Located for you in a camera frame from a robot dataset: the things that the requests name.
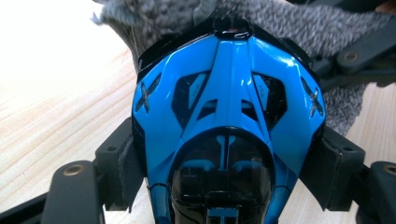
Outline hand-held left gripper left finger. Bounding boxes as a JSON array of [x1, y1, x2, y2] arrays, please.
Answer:
[[41, 118, 148, 224]]

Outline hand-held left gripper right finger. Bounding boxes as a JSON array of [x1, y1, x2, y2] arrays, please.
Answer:
[[300, 125, 396, 224]]

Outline grey fuzzy sock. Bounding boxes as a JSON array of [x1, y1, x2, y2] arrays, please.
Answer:
[[92, 0, 396, 138]]

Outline blue and black toy car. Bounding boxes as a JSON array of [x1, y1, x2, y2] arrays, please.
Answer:
[[131, 17, 327, 224]]

